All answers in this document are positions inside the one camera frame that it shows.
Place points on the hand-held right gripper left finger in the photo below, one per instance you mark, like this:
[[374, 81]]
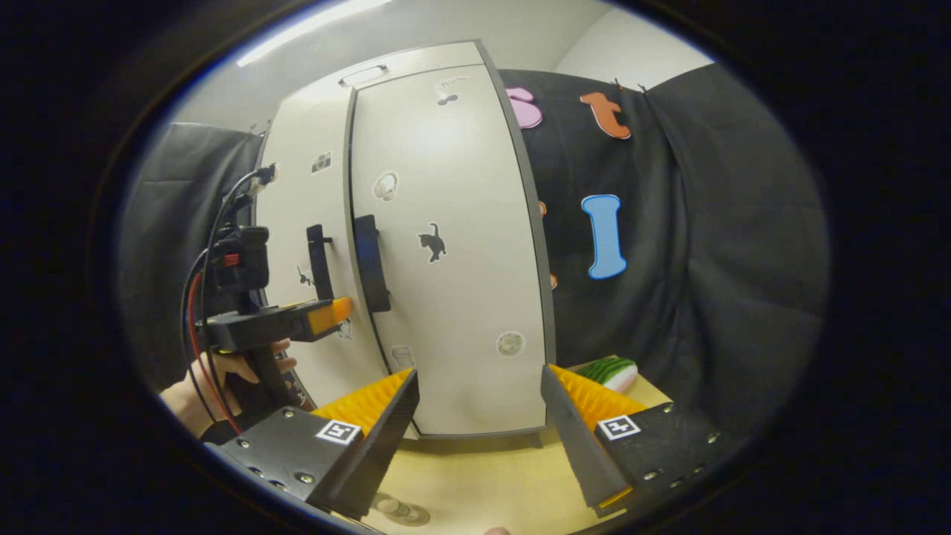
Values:
[[379, 453]]

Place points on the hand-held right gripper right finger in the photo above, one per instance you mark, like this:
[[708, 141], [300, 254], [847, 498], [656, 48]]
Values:
[[576, 446]]

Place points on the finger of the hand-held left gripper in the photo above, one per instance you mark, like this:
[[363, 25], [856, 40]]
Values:
[[330, 316]]

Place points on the round brown coaster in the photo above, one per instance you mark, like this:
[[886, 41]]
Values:
[[401, 510]]

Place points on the white cabinet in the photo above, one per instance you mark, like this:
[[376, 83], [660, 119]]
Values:
[[551, 357]]

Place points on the watermelon slice toy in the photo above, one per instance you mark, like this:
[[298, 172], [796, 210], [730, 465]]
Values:
[[605, 369]]

